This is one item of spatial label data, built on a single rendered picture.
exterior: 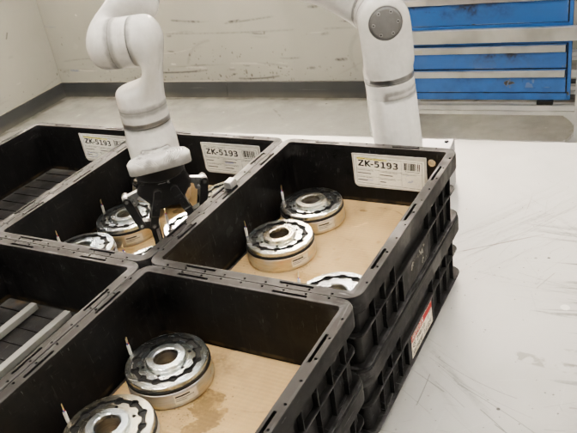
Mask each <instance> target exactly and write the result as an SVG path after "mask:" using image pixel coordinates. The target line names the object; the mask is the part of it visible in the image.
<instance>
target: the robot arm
mask: <svg viewBox="0 0 577 433"><path fill-rule="evenodd" d="M297 1H301V2H304V3H311V4H314V5H317V6H319V7H322V8H324V9H327V10H329V11H330V12H332V13H334V14H335V15H338V16H339V17H341V18H343V19H344V20H345V21H347V22H349V23H350V24H351V25H353V26H354V27H356V28H357V30H358V32H359V36H360V42H361V52H362V58H363V76H364V82H365V87H366V93H367V103H368V108H369V113H370V119H371V125H372V130H373V136H374V143H378V144H392V145H405V146H419V147H422V132H421V125H420V117H419V110H418V103H417V95H416V83H415V75H414V67H413V64H414V59H415V56H414V46H413V37H412V28H411V20H410V12H409V10H408V8H407V6H406V4H405V2H404V1H403V0H297ZM159 4H160V0H106V1H105V2H104V3H103V5H102V6H101V7H100V9H99V10H98V12H97V13H96V14H95V16H94V18H93V20H92V21H91V22H90V25H89V27H88V31H87V38H86V47H87V51H88V55H89V57H90V59H91V60H92V62H93V63H94V64H95V65H96V66H98V67H99V68H101V69H103V70H120V69H127V68H134V67H141V70H142V77H141V78H138V79H136V80H134V81H131V82H128V83H126V84H124V85H122V86H121V87H119V88H118V90H117V91H116V94H115V97H116V102H117V106H118V110H119V114H120V118H121V120H122V124H123V127H124V130H125V141H126V144H127V148H128V150H129V154H130V157H131V160H130V161H129V162H128V163H127V165H126V166H127V169H128V172H129V175H130V177H136V178H137V189H136V190H135V191H133V192H130V193H126V192H125V193H123V194H122V195H121V198H122V202H123V205H124V207H125V208H126V209H127V211H128V212H129V214H130V215H131V217H132V219H133V220H134V222H135V223H136V225H137V227H138V228H140V229H151V230H152V233H153V236H154V239H155V244H157V243H158V242H159V241H160V240H161V239H163V237H162V233H161V228H160V225H159V216H160V212H161V209H164V208H166V207H168V206H169V205H176V204H180V205H181V206H182V208H183V209H184V210H185V212H186V213H187V216H189V215H190V214H191V213H192V212H193V211H194V210H196V209H197V208H198V207H199V206H200V205H201V204H203V203H204V202H205V201H206V200H207V199H208V186H209V180H208V178H207V176H206V174H205V173H203V172H202V173H199V174H198V175H189V174H188V173H187V172H186V170H185V165H184V164H186V163H189V162H191V153H190V150H189V149H187V148H186V147H184V146H181V147H180V146H179V141H178V138H177V134H176V130H175V128H174V126H173V122H172V120H171V117H170V113H169V110H168V106H167V100H166V96H165V92H164V82H163V56H164V35H163V32H162V29H161V26H160V24H159V23H158V21H157V20H156V19H155V17H156V15H157V12H158V9H159ZM191 183H193V184H194V186H195V188H196V189H197V203H196V204H194V205H193V206H192V205H191V203H190V201H189V200H188V198H187V197H186V195H185V194H186V192H187V190H188V188H189V185H190V184H191ZM138 197H141V198H142V199H144V200H145V201H147V202H148V203H149V218H143V216H142V214H141V213H140V211H139V209H138V208H137V205H138V202H137V198H138Z"/></svg>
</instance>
